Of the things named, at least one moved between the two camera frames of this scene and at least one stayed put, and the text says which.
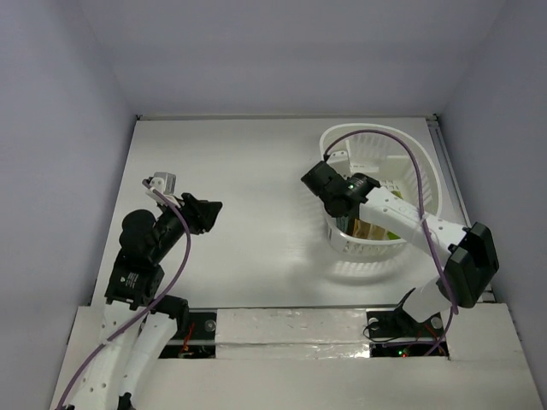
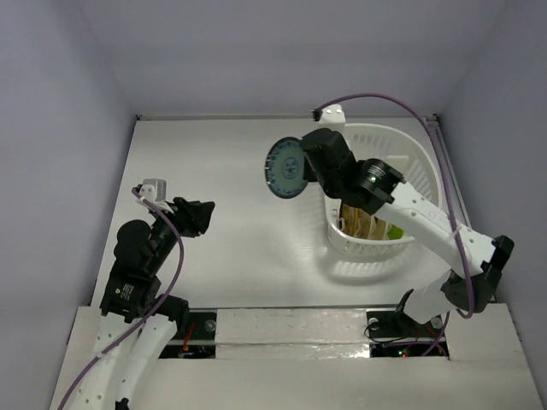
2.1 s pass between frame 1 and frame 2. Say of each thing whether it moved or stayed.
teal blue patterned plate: moved
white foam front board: stayed
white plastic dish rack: stayed
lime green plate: stayed
